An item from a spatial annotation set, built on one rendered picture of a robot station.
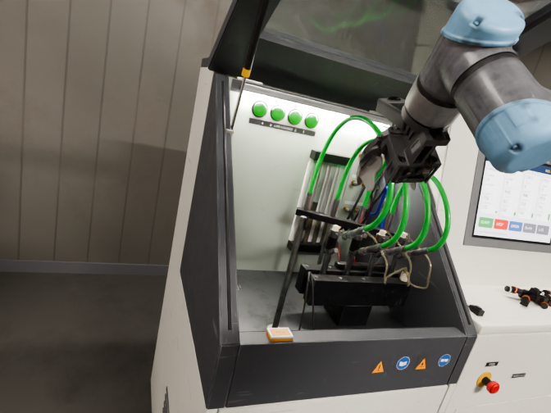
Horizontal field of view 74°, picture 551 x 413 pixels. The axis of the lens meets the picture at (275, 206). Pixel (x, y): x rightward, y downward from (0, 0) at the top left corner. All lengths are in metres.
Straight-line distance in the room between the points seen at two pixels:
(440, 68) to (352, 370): 0.69
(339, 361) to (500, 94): 0.65
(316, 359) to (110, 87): 2.08
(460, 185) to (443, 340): 0.50
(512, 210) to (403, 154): 0.94
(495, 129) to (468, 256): 0.97
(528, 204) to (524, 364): 0.54
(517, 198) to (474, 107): 1.08
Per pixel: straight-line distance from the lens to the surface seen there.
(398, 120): 0.62
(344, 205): 1.36
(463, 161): 1.31
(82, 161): 2.62
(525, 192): 1.55
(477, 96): 0.45
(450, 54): 0.49
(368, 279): 1.13
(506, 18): 0.49
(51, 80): 2.57
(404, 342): 0.98
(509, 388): 1.43
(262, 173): 1.20
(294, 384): 0.89
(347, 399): 1.00
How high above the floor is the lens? 1.41
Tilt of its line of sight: 16 degrees down
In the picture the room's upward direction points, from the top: 13 degrees clockwise
